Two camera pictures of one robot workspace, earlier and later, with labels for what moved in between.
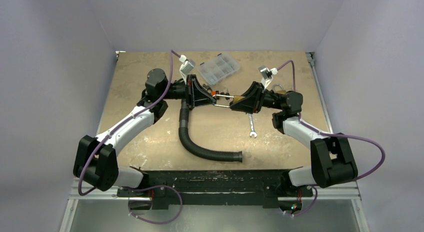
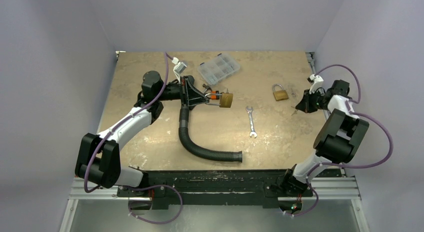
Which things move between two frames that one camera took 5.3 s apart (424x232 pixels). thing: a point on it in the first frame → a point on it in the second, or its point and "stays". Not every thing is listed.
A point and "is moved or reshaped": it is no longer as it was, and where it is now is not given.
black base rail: x=168 y=188 stays
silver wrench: x=252 y=133 stays
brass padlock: x=236 y=98 is moved or reshaped
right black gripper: x=259 y=97 → x=310 y=101
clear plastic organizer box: x=219 y=68 stays
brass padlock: x=283 y=91 stays
